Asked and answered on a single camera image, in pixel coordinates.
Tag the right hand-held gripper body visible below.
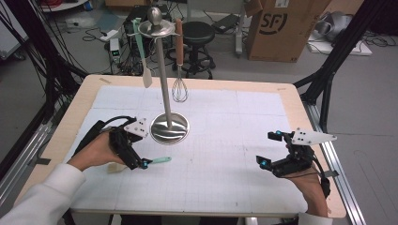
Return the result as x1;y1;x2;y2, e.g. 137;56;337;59
271;127;338;179

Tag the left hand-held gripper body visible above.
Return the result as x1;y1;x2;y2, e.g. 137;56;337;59
107;117;149;172

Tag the green-handled pastry brush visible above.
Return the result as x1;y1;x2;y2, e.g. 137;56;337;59
107;157;173;174

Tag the green-handled beige spatula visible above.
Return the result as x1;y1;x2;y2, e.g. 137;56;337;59
130;18;153;89

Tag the metal utensil stand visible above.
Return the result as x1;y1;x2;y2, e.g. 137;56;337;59
126;7;191;145

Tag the wooden-handled wire whisk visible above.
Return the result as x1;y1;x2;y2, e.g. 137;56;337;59
171;18;190;103

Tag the person's left hand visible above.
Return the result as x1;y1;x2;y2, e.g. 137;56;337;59
67;130;126;173

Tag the person's right hand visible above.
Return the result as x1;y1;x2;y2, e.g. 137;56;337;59
283;170;328;211

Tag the large cardboard box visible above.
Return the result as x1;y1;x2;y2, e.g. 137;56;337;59
245;0;332;64

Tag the white box with green display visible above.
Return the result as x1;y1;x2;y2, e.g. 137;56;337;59
109;37;122;65

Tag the white flat board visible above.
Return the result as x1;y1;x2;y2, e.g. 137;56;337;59
306;31;374;57

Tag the black computer case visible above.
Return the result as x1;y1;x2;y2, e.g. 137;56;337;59
123;4;173;60

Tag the white power strip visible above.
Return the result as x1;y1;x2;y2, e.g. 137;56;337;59
99;28;120;42

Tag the black flat device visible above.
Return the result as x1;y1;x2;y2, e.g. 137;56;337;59
211;13;241;34

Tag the grey wrapped object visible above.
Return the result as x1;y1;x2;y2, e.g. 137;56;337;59
314;10;354;42

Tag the black round stool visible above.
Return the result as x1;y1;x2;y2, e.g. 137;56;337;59
164;21;217;80

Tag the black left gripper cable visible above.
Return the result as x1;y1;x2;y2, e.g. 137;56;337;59
72;115;137;158

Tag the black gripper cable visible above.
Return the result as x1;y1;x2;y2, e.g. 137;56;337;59
72;115;137;158
313;156;332;200

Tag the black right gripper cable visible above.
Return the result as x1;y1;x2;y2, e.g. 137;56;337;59
313;156;332;200

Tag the aluminium frame rail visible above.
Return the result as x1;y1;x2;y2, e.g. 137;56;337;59
301;101;367;225
0;102;64;204

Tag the tangle of floor cables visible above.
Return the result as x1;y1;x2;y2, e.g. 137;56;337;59
82;26;151;77

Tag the black metal frame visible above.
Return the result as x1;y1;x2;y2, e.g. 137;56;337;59
294;0;390;137
0;0;90;132

